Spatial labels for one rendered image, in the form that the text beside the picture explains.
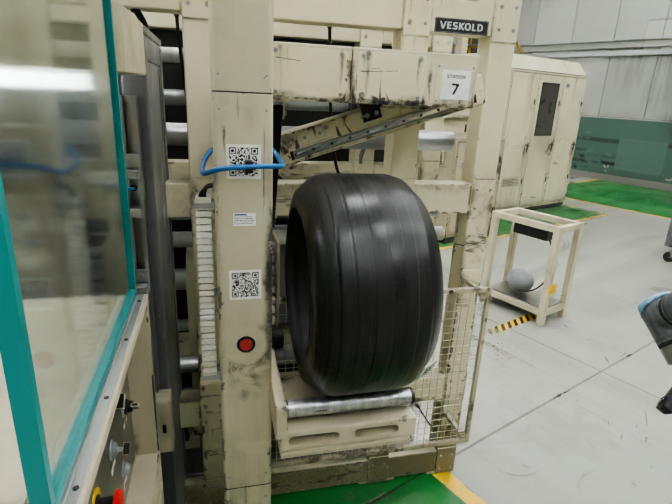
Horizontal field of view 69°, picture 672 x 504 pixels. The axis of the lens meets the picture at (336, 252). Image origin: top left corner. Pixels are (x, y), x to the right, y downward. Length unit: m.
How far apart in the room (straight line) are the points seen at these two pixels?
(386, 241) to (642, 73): 12.17
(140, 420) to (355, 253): 0.58
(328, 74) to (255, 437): 0.99
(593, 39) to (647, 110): 2.13
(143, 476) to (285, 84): 0.98
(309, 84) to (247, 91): 0.32
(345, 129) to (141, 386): 0.93
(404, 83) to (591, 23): 12.40
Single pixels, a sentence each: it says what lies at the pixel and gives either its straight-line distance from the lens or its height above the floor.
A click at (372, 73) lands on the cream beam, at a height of 1.72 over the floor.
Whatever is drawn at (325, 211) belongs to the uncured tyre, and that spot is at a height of 1.41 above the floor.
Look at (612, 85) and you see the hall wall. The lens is 13.30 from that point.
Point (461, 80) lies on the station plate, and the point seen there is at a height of 1.71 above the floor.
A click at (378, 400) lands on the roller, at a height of 0.91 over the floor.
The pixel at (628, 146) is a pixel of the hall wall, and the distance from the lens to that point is 12.98.
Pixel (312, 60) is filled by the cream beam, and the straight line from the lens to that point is 1.38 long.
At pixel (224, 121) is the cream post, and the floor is 1.59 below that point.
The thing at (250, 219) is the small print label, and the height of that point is 1.38.
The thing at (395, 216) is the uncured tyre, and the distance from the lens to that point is 1.10.
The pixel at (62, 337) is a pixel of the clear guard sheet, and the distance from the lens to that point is 0.60.
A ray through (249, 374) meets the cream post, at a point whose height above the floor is 0.97.
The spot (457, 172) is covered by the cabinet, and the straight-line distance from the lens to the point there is 5.85.
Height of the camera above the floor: 1.66
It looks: 18 degrees down
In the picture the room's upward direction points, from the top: 3 degrees clockwise
